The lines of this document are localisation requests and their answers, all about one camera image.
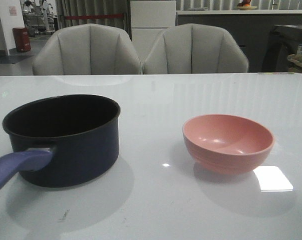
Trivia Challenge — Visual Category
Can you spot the pink bowl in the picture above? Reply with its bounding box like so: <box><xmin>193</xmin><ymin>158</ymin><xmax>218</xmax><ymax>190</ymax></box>
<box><xmin>182</xmin><ymin>114</ymin><xmax>275</xmax><ymax>175</ymax></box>

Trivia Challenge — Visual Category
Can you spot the right grey upholstered chair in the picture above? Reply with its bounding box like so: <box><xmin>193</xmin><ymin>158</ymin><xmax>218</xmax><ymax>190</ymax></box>
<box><xmin>143</xmin><ymin>23</ymin><xmax>249</xmax><ymax>75</ymax></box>

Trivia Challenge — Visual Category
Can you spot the grey upholstered chair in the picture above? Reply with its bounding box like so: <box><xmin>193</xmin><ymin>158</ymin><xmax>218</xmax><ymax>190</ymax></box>
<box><xmin>143</xmin><ymin>23</ymin><xmax>249</xmax><ymax>75</ymax></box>
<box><xmin>32</xmin><ymin>23</ymin><xmax>142</xmax><ymax>76</ymax></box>

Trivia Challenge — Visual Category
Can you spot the dark blue saucepan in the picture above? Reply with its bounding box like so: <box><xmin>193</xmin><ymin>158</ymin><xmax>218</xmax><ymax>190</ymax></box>
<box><xmin>0</xmin><ymin>94</ymin><xmax>120</xmax><ymax>189</ymax></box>

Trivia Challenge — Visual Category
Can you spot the left grey upholstered chair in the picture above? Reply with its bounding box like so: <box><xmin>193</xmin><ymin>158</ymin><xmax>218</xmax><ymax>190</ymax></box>
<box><xmin>32</xmin><ymin>23</ymin><xmax>142</xmax><ymax>76</ymax></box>

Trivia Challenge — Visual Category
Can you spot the white cabinet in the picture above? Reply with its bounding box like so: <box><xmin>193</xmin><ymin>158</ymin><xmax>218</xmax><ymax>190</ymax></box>
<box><xmin>130</xmin><ymin>0</ymin><xmax>176</xmax><ymax>61</ymax></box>

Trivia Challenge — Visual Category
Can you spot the red barrier tape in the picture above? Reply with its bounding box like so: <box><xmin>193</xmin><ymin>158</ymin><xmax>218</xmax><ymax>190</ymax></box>
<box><xmin>64</xmin><ymin>13</ymin><xmax>124</xmax><ymax>20</ymax></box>

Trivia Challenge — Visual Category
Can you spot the grey counter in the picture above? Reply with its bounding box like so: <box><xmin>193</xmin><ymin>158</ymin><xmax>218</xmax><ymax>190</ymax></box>
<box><xmin>177</xmin><ymin>10</ymin><xmax>302</xmax><ymax>73</ymax></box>

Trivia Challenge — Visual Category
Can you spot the fruit plate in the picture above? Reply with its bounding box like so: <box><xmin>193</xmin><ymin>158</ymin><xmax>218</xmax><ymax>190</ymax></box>
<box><xmin>236</xmin><ymin>0</ymin><xmax>257</xmax><ymax>11</ymax></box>

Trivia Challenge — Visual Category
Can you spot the red bin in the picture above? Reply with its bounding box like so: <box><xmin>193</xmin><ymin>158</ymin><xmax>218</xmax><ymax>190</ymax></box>
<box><xmin>13</xmin><ymin>27</ymin><xmax>31</xmax><ymax>53</ymax></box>

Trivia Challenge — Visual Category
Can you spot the dark armchair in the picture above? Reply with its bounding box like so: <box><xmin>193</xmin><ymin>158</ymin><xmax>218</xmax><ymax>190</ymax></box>
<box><xmin>261</xmin><ymin>25</ymin><xmax>302</xmax><ymax>72</ymax></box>

